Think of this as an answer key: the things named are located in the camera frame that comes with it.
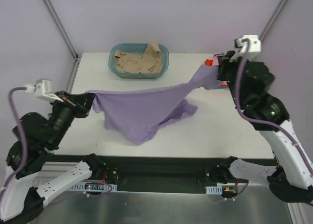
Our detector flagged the left aluminium frame post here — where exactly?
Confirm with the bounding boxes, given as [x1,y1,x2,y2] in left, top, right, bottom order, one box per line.
[37,0,80,61]

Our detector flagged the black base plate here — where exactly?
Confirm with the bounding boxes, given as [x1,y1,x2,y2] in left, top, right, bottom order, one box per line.
[48,155,235,192]

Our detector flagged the grey cable duct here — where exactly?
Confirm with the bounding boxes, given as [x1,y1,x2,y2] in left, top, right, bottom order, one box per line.
[205,185,223,195]
[68,182,117,192]

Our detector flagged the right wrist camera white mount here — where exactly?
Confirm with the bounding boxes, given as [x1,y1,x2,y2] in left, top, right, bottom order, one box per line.
[230,35,262,62]

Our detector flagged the purple t shirt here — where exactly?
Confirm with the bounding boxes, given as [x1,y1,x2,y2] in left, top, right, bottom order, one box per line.
[89,65,221,145]

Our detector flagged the blue folded t shirt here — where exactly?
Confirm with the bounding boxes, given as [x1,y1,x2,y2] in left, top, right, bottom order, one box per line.
[213,85,228,90]

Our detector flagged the aluminium frame post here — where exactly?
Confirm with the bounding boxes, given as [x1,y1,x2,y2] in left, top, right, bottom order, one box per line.
[259,0,290,44]
[37,0,80,61]

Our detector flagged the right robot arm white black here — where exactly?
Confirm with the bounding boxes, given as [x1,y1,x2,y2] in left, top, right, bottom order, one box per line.
[210,51,313,205]

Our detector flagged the left grey cable duct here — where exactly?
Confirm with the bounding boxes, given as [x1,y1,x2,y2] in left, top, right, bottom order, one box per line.
[68,182,117,192]

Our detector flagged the right aluminium frame post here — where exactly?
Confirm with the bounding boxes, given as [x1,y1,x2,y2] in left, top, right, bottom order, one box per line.
[259,0,290,44]

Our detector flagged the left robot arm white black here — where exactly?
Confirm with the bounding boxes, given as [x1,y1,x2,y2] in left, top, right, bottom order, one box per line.
[0,91,105,224]

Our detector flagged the front aluminium rail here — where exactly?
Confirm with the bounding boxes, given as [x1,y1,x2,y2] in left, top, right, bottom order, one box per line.
[31,160,295,186]

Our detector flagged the right grey cable duct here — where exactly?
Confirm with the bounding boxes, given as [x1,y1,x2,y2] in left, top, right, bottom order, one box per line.
[205,185,223,195]

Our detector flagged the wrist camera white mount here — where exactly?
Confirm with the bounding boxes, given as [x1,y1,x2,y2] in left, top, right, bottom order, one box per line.
[230,35,262,62]
[25,79,62,103]

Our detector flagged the pink folded t shirt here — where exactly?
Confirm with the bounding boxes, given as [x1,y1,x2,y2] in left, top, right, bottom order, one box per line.
[212,54,221,66]

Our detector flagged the teal plastic basket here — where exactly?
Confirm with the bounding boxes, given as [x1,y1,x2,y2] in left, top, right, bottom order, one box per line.
[109,44,169,79]

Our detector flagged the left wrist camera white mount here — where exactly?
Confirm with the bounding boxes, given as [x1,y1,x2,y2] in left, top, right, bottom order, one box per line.
[25,79,62,103]

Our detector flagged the beige t shirt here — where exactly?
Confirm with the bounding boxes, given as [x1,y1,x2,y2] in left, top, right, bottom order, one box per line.
[114,43,163,74]

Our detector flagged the orange folded t shirt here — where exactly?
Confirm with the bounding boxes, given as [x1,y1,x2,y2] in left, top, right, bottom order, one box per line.
[204,59,213,67]

